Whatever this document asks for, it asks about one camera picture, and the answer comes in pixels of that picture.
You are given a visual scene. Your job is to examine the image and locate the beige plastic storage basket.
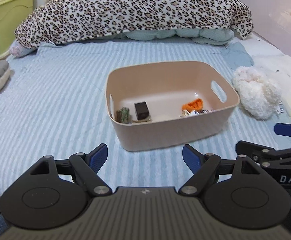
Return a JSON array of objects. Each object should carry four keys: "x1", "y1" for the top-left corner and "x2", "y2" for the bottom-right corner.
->
[{"x1": 105, "y1": 61, "x2": 240, "y2": 152}]

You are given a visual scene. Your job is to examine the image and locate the cartoon printed small box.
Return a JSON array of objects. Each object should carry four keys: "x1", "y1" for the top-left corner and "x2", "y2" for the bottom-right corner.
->
[{"x1": 196, "y1": 109, "x2": 214, "y2": 114}]

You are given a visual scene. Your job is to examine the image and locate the white blue carton box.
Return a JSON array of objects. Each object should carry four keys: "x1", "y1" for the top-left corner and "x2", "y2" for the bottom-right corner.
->
[{"x1": 180, "y1": 109, "x2": 201, "y2": 117}]

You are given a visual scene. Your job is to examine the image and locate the dark small cube box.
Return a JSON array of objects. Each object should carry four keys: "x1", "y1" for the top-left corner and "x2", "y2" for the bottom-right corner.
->
[{"x1": 135, "y1": 101, "x2": 150, "y2": 121}]

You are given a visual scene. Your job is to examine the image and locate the teal quilted comforter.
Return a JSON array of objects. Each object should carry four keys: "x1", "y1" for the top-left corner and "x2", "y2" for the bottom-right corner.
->
[{"x1": 117, "y1": 29, "x2": 235, "y2": 46}]

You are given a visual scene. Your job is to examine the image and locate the orange fabric pouch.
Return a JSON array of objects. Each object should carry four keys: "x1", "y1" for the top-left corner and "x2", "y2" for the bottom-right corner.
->
[{"x1": 182, "y1": 98, "x2": 203, "y2": 113}]

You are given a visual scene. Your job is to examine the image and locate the green wooden headboard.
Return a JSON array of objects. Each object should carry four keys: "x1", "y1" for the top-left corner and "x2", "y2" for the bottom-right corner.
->
[{"x1": 0, "y1": 0, "x2": 33, "y2": 59}]

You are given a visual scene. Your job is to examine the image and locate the white fluffy plush toy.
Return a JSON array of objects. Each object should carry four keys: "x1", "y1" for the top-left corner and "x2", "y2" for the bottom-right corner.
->
[{"x1": 232, "y1": 66, "x2": 282, "y2": 120}]

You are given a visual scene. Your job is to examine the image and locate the green patterned pouch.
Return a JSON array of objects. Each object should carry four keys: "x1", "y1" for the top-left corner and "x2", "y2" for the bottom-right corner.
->
[{"x1": 116, "y1": 107, "x2": 131, "y2": 124}]

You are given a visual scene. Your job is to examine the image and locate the pink pillow corner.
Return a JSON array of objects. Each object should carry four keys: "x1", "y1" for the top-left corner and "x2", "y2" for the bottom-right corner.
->
[{"x1": 9, "y1": 40, "x2": 37, "y2": 57}]

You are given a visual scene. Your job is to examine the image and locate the leopard print blanket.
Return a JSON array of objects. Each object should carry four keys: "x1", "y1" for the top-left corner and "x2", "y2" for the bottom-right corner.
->
[{"x1": 14, "y1": 0, "x2": 253, "y2": 49}]

